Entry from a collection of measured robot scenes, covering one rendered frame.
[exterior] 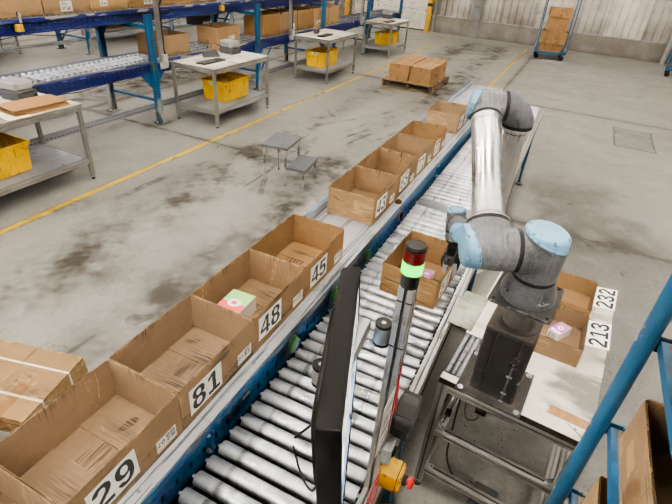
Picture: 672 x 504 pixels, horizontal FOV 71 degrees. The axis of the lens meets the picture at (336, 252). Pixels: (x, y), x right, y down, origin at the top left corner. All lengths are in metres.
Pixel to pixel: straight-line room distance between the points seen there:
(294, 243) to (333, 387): 1.68
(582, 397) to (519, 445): 0.81
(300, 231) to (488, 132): 1.09
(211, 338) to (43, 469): 0.67
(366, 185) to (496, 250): 1.62
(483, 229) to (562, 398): 0.86
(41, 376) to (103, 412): 1.37
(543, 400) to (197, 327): 1.41
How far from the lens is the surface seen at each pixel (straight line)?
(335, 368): 0.90
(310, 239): 2.45
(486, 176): 1.75
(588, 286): 2.80
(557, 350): 2.30
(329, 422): 0.83
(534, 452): 2.96
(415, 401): 1.49
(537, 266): 1.66
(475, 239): 1.60
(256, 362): 1.83
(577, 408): 2.18
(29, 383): 3.11
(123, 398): 1.81
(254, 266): 2.19
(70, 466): 1.69
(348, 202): 2.73
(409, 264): 1.07
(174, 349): 1.92
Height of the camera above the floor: 2.20
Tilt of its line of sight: 33 degrees down
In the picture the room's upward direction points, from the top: 5 degrees clockwise
